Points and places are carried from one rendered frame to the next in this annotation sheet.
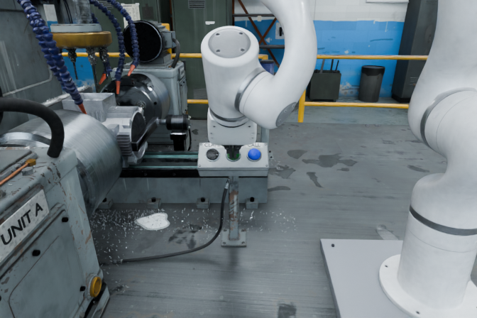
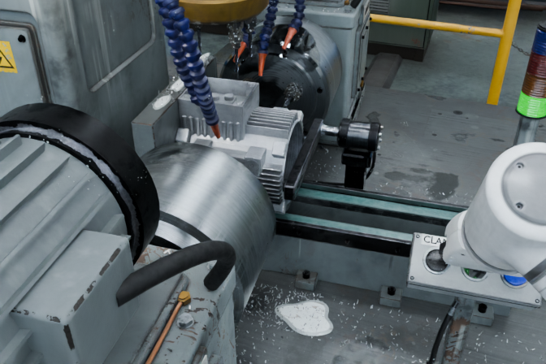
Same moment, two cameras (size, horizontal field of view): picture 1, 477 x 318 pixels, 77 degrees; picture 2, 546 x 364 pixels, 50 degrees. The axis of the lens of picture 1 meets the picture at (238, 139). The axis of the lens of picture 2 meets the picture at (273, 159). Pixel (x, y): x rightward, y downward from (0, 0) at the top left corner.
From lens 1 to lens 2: 0.27 m
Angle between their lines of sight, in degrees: 18
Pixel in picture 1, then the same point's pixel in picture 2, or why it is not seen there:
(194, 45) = not seen: outside the picture
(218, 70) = (513, 236)
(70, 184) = (225, 317)
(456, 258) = not seen: outside the picture
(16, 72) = (111, 42)
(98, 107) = (235, 116)
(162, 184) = (325, 253)
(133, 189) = (274, 250)
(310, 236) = not seen: outside the picture
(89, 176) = (240, 282)
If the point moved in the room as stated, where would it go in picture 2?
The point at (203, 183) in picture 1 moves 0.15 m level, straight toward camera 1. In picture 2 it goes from (396, 264) to (400, 328)
